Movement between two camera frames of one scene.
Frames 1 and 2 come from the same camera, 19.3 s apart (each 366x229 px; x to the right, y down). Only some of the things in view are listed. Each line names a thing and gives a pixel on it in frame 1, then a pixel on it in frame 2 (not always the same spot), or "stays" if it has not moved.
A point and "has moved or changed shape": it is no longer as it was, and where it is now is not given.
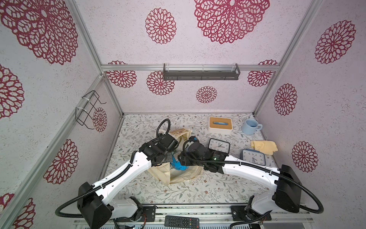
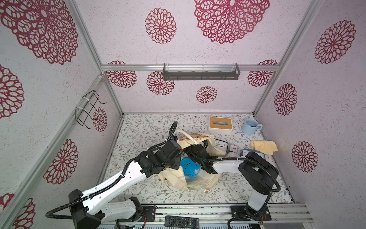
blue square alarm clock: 256,157 stays
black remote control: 182,222 stays
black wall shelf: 202,75 stays
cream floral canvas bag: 164,172 has moved or changed shape
